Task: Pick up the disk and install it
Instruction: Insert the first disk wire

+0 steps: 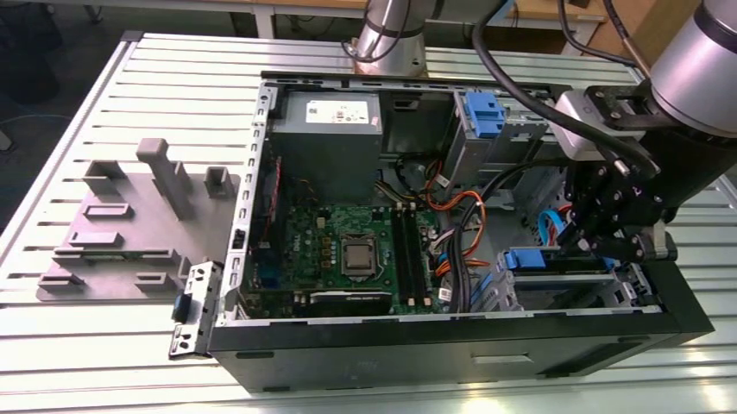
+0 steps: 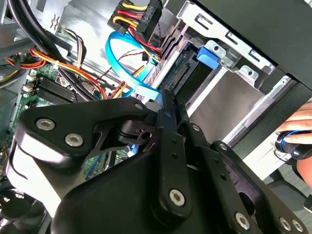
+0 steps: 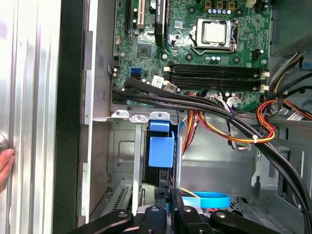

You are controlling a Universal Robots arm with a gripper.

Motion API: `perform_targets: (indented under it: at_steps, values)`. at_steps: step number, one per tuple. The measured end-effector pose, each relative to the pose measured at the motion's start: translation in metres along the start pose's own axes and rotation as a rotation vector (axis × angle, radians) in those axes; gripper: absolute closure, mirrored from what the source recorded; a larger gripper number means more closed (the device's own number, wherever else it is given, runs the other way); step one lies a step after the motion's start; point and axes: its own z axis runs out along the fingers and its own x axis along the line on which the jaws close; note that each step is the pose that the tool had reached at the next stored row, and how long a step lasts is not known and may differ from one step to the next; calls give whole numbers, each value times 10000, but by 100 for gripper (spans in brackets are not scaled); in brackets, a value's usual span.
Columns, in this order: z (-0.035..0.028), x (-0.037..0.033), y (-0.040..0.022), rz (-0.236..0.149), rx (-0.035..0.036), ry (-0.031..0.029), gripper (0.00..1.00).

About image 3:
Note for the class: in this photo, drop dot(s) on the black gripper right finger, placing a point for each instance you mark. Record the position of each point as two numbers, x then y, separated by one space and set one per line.
187 221

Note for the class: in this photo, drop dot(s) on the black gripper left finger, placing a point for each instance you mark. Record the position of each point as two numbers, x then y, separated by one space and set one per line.
156 219

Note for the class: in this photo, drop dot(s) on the hard disk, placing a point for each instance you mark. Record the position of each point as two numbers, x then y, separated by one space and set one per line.
161 151

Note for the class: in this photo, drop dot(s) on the grey metal disk bay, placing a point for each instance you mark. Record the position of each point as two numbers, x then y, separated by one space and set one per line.
137 146

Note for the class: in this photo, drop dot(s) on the person's bare hand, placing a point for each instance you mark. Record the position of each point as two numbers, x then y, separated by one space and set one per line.
6 163

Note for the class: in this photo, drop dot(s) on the grey optical drive cage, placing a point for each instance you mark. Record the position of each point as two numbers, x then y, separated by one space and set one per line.
268 185

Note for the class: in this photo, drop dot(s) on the black PC case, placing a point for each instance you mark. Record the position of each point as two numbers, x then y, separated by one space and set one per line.
69 122

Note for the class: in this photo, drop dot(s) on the black RAM slot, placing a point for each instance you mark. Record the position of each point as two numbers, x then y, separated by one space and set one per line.
214 70
214 82

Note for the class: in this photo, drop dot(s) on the CPU socket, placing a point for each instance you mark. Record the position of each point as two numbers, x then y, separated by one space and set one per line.
199 36

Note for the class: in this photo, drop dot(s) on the silver CPU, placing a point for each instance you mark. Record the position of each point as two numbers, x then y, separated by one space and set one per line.
214 33

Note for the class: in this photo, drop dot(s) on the black graphics card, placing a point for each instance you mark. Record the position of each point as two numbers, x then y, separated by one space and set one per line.
161 24

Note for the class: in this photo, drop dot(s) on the green motherboard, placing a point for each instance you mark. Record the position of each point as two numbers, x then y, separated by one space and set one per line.
248 31

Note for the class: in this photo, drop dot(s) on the black expansion slot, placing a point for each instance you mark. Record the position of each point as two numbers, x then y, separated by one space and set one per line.
128 19

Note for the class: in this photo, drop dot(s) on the white expansion slot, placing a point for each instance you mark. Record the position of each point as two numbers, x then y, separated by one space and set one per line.
140 14

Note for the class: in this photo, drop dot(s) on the grey power supply unit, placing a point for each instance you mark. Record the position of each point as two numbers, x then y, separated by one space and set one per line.
290 24

